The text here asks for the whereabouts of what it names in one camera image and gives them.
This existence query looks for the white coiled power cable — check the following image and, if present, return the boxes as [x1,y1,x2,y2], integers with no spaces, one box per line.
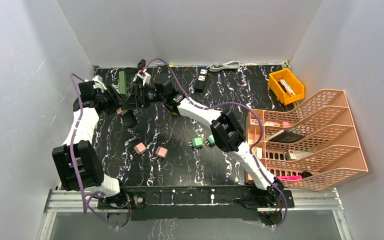
[205,60,241,72]

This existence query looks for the green power strip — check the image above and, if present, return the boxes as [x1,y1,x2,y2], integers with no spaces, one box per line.
[118,70,128,95]

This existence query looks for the pink compartment organizer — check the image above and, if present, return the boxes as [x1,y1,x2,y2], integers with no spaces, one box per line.
[245,109,265,184]

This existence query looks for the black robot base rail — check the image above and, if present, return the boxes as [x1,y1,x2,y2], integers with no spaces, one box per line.
[97,185,295,226]

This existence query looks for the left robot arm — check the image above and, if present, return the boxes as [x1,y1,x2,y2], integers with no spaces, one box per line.
[52,76,130,208]

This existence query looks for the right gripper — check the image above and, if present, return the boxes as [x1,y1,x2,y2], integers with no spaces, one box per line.
[121,84,166,111]

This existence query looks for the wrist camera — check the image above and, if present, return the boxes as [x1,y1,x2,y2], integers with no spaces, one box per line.
[92,75,107,92]
[136,67,151,86]

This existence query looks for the pink plug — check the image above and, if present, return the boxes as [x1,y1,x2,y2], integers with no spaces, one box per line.
[116,108,128,116]

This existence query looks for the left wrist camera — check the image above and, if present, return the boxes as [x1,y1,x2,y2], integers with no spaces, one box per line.
[92,75,107,92]

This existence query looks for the pink tiered file rack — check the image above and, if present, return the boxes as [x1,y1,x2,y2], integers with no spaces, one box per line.
[260,89,368,192]

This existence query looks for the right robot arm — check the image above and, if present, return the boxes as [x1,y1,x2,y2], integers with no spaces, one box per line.
[121,71,284,207]

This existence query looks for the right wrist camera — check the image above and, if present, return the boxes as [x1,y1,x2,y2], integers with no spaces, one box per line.
[136,67,151,86]

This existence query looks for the green plug adapter dark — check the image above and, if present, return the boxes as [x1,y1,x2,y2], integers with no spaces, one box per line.
[189,137,203,149]

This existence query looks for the yellow storage bin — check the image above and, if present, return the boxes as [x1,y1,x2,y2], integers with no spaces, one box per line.
[267,68,306,106]

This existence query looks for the pink usb plug adapter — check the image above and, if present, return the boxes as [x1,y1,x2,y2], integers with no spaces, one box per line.
[155,146,168,159]

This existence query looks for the light green plug adapter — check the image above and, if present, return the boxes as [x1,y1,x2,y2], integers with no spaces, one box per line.
[205,134,216,147]

